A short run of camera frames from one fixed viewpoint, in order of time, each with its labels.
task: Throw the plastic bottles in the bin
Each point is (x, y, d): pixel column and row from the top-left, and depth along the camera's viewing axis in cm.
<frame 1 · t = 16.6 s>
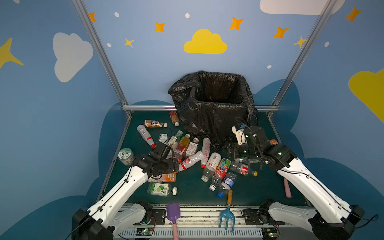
left hand: (173, 168, 77), fingers open
right hand: (229, 143, 70), fingers open
lime label clear bottle: (161, 189, 82), point 2 cm above the table
orange juice bottle white cap: (170, 177, 84), point 4 cm above the table
blue cap water bottle: (227, 183, 82), point 4 cm above the table
red label cartoon bottle: (220, 172, 86), point 4 cm above the table
white label barcode bottle: (212, 164, 89), point 5 cm above the table
red label yellow cap bottle: (242, 169, 88), point 4 cm above the table
white red label bottle diagonal: (198, 156, 90), point 6 cm above the table
white red label bottle upright: (206, 149, 97), point 3 cm above the table
clear flat white label bottle: (188, 136, 106), on the table
yellow drink red label bottle: (181, 146, 97), point 4 cm above the table
brown tea bottle back: (174, 118, 114), point 4 cm above the table
brown label bottle lying: (154, 124, 110), point 3 cm above the table
white bottle red cap left: (144, 134, 104), point 3 cm above the table
green white lidded can: (126, 156, 90), point 6 cm above the table

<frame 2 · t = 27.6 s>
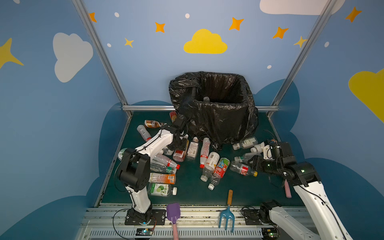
left hand: (182, 147, 91), fingers open
right hand: (253, 161, 72), fingers open
clear bottle green white label: (246, 143, 100), point 3 cm above the table
crushed clear bottle green cap: (160, 168, 88), point 3 cm above the table
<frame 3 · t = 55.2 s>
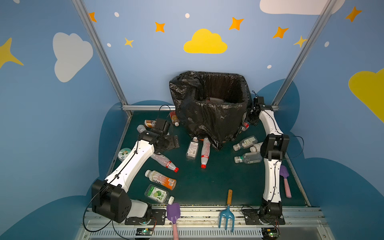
left hand: (172, 144, 82), fingers open
right hand: (246, 116, 107), fingers open
lime label clear bottle: (158, 194, 80), point 2 cm above the table
orange juice bottle white cap: (161, 179, 84), point 3 cm above the table
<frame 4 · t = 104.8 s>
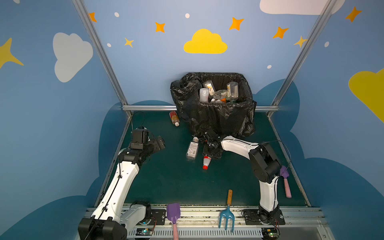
left hand: (158, 143, 79), fingers open
right hand: (205, 153, 96), fingers open
clear bottle green white label: (232, 90, 90), point 32 cm above the table
small clear white label bottle: (209, 84, 93), point 33 cm above the table
white orange label bottle: (204, 94, 83), point 35 cm above the table
